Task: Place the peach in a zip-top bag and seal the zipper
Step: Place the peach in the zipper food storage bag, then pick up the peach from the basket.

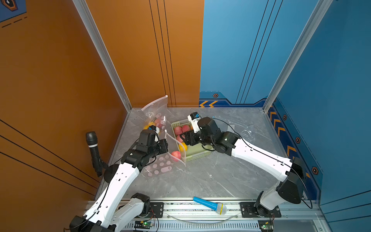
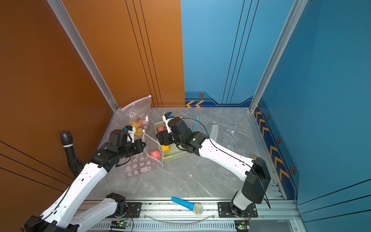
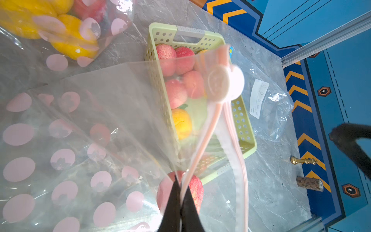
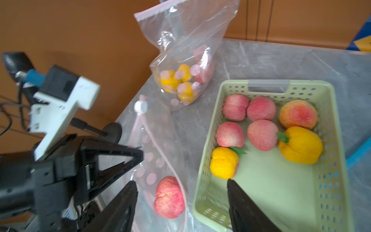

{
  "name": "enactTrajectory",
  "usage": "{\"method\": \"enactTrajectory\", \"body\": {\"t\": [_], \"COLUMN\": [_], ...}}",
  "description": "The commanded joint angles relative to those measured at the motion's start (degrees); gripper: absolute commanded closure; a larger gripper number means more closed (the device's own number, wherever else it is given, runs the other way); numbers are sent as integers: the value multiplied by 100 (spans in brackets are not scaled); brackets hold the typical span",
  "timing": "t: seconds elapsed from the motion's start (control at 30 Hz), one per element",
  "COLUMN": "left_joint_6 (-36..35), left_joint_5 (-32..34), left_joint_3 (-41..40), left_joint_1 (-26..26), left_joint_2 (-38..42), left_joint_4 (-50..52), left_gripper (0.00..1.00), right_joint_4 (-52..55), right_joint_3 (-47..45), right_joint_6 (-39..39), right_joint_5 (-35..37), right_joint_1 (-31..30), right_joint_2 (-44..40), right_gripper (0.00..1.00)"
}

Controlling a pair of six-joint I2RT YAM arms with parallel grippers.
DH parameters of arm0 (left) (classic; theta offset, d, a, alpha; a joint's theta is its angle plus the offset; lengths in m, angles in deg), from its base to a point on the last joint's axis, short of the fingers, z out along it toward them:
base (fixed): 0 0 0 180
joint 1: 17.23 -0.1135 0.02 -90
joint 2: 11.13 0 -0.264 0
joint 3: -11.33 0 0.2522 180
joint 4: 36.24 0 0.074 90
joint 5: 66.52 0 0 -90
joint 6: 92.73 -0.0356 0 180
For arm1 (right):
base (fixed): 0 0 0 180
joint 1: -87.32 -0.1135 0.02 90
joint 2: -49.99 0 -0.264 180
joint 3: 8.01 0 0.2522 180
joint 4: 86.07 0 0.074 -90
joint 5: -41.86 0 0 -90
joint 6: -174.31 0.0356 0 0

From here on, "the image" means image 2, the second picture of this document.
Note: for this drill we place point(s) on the aluminium corner post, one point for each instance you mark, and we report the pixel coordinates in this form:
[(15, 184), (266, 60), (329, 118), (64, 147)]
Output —
[(285, 35), (73, 34)]

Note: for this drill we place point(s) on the right green circuit board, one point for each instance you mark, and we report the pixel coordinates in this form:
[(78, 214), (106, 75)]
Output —
[(241, 226)]

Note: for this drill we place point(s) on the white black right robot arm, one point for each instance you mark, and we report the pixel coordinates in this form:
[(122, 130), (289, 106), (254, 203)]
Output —
[(252, 171)]

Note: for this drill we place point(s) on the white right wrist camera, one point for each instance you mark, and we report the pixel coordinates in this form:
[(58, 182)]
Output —
[(167, 117)]

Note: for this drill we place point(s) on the clear flat zip bag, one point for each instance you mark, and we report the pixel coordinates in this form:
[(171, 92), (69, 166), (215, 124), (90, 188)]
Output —
[(224, 134)]

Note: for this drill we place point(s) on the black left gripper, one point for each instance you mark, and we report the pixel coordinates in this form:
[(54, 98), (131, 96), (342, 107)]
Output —
[(140, 148)]

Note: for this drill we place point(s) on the aluminium corner post left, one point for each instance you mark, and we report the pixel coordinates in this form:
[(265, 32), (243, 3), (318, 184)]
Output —
[(73, 34)]

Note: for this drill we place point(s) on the blue toy microphone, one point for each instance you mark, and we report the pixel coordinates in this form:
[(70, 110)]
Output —
[(196, 208)]

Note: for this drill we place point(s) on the yellow peach with red spot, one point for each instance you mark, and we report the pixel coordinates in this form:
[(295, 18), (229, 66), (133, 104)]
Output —
[(135, 124)]

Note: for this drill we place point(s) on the black microphone on stand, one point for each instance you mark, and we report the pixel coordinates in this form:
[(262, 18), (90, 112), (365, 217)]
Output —
[(73, 162)]

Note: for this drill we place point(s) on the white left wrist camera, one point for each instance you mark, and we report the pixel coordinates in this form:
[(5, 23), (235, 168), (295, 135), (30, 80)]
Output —
[(130, 134)]

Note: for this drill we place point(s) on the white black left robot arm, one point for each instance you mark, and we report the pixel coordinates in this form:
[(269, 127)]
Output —
[(61, 215)]

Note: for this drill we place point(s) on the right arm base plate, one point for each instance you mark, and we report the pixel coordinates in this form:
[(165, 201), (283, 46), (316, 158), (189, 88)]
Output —
[(227, 210)]

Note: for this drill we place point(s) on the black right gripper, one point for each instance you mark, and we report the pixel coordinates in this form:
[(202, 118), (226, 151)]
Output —
[(164, 137)]

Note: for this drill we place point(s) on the large pink peach top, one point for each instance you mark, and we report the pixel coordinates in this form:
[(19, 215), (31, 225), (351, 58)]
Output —
[(161, 128)]

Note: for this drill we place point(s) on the light green perforated basket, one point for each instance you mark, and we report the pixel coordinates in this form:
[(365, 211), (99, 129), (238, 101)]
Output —
[(174, 153)]

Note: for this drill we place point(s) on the clear zip-top bag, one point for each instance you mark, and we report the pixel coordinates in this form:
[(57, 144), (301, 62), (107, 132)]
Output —
[(137, 110)]

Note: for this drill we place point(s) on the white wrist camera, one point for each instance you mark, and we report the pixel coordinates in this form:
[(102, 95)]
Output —
[(130, 134), (167, 117)]

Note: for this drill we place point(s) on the aluminium corner post right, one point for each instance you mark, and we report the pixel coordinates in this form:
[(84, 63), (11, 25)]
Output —
[(285, 35)]

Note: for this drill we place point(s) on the green circuit board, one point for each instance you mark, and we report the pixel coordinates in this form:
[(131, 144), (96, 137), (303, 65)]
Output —
[(241, 226), (120, 225)]

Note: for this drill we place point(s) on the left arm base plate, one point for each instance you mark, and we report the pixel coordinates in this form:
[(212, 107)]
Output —
[(133, 210)]

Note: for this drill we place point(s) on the pink peach front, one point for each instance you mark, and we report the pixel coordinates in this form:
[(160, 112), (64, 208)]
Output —
[(143, 123)]

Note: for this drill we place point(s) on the clear bag with pink dots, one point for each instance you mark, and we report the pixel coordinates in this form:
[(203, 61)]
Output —
[(142, 163)]

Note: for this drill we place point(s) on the blue zip bag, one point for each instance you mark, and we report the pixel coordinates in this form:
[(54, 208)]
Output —
[(195, 124)]

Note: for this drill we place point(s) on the left green circuit board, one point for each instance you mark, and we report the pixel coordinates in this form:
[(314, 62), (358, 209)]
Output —
[(120, 225)]

